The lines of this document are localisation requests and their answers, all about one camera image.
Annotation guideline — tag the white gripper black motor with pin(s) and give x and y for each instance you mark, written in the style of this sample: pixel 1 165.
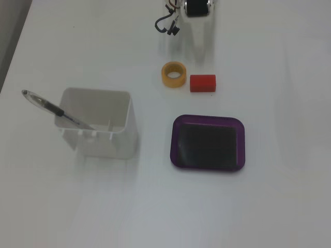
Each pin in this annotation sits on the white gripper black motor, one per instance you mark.
pixel 195 5

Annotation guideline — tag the red cube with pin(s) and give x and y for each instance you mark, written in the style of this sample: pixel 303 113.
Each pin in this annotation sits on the red cube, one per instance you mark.
pixel 203 83

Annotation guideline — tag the yellow tape roll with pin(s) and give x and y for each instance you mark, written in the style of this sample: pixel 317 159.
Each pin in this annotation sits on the yellow tape roll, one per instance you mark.
pixel 165 77

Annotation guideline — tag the purple metal tray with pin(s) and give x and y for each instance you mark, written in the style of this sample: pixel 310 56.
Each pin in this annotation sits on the purple metal tray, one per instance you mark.
pixel 207 144

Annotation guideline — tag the white rectangular plastic container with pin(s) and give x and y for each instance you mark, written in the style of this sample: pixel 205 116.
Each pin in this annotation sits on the white rectangular plastic container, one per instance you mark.
pixel 103 144

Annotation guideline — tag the black clear ballpoint pen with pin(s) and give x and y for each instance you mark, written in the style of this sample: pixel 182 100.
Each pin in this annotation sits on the black clear ballpoint pen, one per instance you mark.
pixel 53 108

